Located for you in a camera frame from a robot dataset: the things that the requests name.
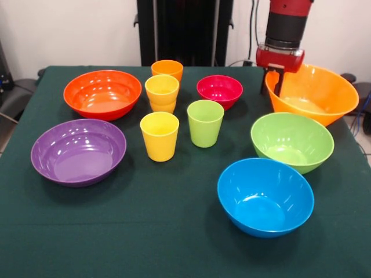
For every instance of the yellow-orange cup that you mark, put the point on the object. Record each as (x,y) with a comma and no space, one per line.
(162,108)

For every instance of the red bowl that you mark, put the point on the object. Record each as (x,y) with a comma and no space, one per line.
(101,98)

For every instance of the orange cup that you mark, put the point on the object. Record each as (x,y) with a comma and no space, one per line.
(166,69)

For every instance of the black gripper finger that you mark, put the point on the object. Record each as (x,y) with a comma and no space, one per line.
(279,84)
(263,84)

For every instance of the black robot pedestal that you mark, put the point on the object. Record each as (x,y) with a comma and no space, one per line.
(179,32)

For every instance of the yellow cup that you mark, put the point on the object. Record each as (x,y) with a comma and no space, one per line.
(162,94)
(159,144)

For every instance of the dark green tablecloth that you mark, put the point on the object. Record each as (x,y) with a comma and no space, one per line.
(174,217)

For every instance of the green cup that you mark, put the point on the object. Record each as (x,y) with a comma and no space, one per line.
(204,133)

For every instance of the green bowl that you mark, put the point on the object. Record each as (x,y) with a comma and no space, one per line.
(290,144)

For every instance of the large orange bowl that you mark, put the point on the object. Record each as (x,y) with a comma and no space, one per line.
(324,89)

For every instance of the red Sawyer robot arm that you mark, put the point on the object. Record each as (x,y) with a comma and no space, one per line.
(285,26)

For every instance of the black equipment box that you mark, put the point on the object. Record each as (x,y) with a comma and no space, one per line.
(4,75)

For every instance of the small pink bowl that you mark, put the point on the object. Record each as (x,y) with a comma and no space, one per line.
(218,89)

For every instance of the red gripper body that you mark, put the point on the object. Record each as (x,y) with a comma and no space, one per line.
(278,58)

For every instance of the blue bowl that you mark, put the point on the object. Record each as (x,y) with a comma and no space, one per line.
(263,205)

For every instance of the purple bowl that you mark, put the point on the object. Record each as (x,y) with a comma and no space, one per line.
(78,162)

